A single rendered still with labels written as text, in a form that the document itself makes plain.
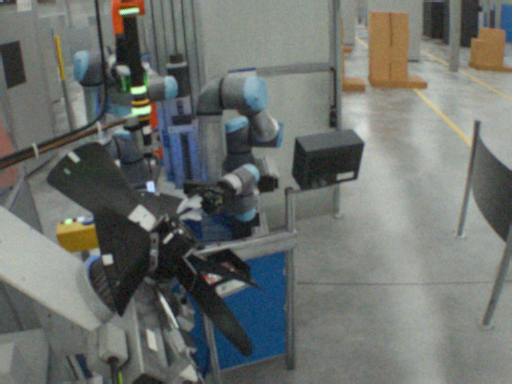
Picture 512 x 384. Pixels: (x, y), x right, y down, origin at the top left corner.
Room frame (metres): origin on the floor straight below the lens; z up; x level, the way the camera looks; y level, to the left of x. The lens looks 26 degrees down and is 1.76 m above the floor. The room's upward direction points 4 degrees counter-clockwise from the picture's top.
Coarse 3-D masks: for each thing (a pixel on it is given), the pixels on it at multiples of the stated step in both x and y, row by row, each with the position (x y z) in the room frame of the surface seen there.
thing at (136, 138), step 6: (126, 120) 0.97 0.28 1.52; (132, 120) 0.97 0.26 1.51; (126, 126) 0.98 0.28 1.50; (132, 126) 0.97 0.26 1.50; (138, 126) 0.98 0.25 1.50; (132, 132) 0.98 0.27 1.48; (138, 132) 0.98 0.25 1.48; (132, 138) 0.99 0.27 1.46; (138, 138) 0.98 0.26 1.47; (132, 144) 0.99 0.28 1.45; (138, 144) 0.98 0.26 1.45; (156, 144) 1.00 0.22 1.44; (138, 150) 0.98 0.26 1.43; (144, 150) 0.98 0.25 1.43; (150, 150) 0.98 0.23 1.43
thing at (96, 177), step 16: (96, 144) 1.07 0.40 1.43; (64, 160) 0.95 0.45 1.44; (80, 160) 0.98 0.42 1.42; (96, 160) 1.01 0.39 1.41; (112, 160) 1.04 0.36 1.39; (48, 176) 0.89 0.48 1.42; (64, 176) 0.92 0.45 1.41; (80, 176) 0.94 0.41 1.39; (96, 176) 0.97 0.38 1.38; (112, 176) 0.99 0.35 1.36; (64, 192) 0.89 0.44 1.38; (80, 192) 0.91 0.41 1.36; (96, 192) 0.93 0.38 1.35; (112, 192) 0.96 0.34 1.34; (128, 192) 0.98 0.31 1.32; (112, 208) 0.93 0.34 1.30; (128, 208) 0.95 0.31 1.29
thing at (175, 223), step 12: (168, 216) 0.95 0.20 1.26; (156, 228) 0.91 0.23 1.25; (168, 228) 0.89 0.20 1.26; (180, 240) 0.88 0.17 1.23; (192, 240) 0.94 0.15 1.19; (168, 252) 0.87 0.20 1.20; (180, 252) 0.88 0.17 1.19; (168, 264) 0.88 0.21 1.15; (156, 276) 0.84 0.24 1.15; (168, 276) 0.87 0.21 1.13
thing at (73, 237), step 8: (64, 224) 1.29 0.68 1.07; (72, 224) 1.29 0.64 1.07; (80, 224) 1.28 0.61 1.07; (88, 224) 1.27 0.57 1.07; (56, 232) 1.23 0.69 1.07; (64, 232) 1.23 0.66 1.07; (72, 232) 1.23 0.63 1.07; (80, 232) 1.24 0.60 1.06; (88, 232) 1.25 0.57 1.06; (64, 240) 1.22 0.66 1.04; (72, 240) 1.23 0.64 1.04; (80, 240) 1.24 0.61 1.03; (88, 240) 1.25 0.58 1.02; (96, 240) 1.25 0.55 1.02; (64, 248) 1.22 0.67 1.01; (72, 248) 1.23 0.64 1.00; (80, 248) 1.24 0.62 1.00; (88, 248) 1.24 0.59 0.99
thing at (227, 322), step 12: (192, 288) 0.84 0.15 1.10; (204, 288) 0.80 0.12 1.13; (204, 300) 0.81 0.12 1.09; (216, 300) 0.76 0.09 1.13; (204, 312) 0.82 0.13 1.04; (216, 312) 0.78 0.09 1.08; (228, 312) 0.71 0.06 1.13; (216, 324) 0.79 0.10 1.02; (228, 324) 0.74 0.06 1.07; (240, 324) 0.66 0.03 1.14; (228, 336) 0.76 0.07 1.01; (240, 336) 0.70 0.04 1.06; (240, 348) 0.73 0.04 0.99; (252, 348) 0.67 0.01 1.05
